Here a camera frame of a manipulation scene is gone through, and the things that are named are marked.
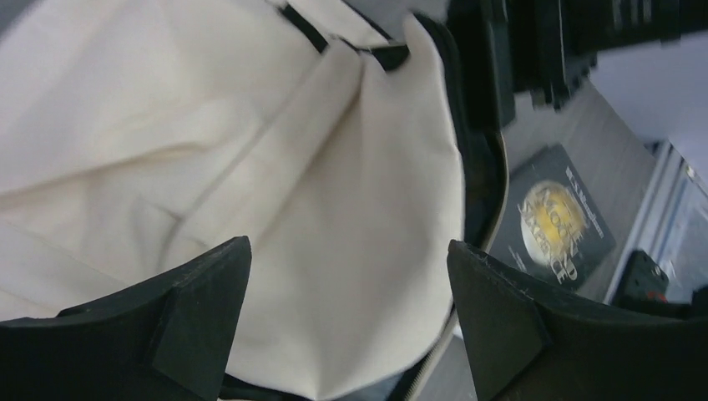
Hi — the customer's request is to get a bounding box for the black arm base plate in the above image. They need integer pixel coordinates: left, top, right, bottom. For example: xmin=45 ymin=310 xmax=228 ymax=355
xmin=610 ymin=250 xmax=707 ymax=320

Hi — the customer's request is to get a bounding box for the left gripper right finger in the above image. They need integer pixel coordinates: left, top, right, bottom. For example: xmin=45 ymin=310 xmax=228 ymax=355
xmin=447 ymin=241 xmax=707 ymax=400

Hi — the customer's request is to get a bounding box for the cream canvas backpack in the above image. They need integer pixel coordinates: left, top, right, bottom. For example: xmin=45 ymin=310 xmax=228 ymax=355
xmin=1 ymin=1 xmax=508 ymax=400

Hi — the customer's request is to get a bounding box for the black moon cover book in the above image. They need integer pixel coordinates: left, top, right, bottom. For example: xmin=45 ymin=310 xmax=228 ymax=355
xmin=489 ymin=144 xmax=615 ymax=292

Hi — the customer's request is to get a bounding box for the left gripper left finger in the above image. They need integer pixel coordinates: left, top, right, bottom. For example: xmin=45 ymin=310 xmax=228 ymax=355
xmin=1 ymin=236 xmax=251 ymax=400

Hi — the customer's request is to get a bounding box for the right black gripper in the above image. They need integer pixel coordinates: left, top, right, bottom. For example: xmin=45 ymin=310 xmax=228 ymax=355
xmin=447 ymin=0 xmax=707 ymax=130

